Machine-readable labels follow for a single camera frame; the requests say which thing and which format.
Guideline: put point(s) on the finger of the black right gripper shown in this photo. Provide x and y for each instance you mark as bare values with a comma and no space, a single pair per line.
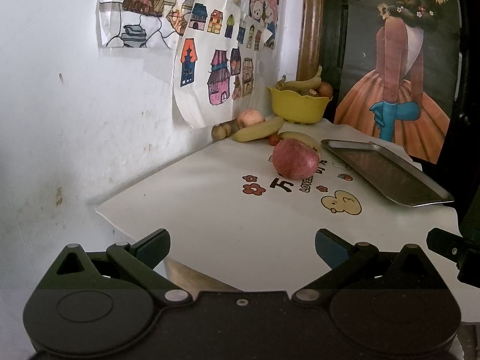
460,251

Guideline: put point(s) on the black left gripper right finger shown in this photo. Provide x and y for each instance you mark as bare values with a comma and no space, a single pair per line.
351,266

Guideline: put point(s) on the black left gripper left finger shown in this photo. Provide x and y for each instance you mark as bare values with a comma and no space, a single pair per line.
136,264

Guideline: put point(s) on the large red apple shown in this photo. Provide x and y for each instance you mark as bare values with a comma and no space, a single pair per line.
294,160

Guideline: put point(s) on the small red cherry tomato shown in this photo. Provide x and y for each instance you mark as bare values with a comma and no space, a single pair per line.
274,139

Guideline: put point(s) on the pale pink apple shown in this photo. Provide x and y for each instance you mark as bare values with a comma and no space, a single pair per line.
248,118

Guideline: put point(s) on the metal rectangular tray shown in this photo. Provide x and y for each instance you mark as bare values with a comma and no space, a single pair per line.
392,176

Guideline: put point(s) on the white printed table cloth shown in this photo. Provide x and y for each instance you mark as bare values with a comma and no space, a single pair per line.
232,217

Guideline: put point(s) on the brown longan fruit right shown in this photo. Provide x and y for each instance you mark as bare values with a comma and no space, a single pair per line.
230,127

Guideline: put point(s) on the yellow plastic fruit bowl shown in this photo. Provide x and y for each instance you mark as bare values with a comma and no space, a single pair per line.
297,108

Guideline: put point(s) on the brown round fruit in bowl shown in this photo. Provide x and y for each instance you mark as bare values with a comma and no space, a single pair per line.
325,90

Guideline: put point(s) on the banana in yellow bowl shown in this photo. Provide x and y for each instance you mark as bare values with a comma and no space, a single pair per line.
300,85

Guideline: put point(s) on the girl with sunflowers poster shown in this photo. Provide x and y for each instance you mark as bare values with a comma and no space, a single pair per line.
400,72

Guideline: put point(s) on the colored houses drawing paper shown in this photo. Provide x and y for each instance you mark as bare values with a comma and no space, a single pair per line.
216,74

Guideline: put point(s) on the large colored figure drawing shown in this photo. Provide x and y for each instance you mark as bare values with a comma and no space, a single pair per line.
142,23

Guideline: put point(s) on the brown wooden frame post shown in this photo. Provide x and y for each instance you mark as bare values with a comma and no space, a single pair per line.
309,42

